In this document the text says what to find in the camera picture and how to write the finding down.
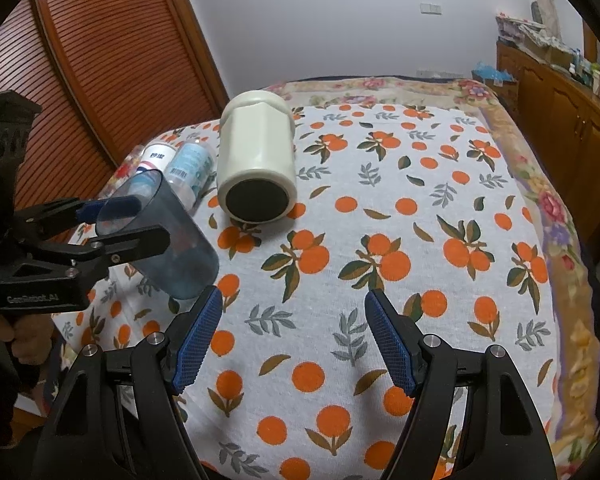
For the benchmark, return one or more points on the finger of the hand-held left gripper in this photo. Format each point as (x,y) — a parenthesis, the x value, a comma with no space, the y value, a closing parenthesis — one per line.
(111,207)
(130,244)

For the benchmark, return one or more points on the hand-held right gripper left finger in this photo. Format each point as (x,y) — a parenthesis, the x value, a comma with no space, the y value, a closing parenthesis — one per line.
(198,341)

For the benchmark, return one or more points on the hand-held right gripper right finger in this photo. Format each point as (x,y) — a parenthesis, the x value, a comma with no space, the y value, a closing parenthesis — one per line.
(391,346)

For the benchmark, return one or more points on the blue translucent cup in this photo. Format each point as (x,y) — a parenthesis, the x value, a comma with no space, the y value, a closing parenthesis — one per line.
(190,266)

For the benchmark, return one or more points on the cream ceramic cup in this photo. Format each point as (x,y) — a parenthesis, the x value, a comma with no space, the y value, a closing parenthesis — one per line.
(255,150)

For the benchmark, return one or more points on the person's left hand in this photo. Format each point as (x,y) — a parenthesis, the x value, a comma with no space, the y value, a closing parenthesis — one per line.
(35,342)

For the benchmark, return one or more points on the white bottle striped label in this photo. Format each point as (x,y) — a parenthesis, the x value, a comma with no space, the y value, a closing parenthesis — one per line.
(154,160)

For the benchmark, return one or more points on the light blue bottle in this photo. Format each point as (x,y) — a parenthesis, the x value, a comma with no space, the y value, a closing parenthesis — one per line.
(193,166)

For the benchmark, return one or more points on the brown slatted wardrobe door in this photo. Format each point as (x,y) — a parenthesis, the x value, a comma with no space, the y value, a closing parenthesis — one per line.
(105,60)

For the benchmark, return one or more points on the orange fruit print cloth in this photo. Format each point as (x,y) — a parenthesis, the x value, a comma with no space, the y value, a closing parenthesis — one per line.
(380,185)

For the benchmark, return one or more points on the floral blanket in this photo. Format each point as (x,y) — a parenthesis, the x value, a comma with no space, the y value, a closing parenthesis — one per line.
(555,210)

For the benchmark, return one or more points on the wooden cabinet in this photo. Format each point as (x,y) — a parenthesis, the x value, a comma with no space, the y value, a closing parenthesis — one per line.
(570,125)

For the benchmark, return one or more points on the blue plastic bag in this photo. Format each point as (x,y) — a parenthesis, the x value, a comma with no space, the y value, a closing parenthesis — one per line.
(495,72)

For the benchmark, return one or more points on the pile of floral cloths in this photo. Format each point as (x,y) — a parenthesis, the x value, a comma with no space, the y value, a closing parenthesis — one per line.
(525,35)

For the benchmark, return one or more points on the white wall switch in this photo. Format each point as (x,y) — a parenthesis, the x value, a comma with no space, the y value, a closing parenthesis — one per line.
(431,8)

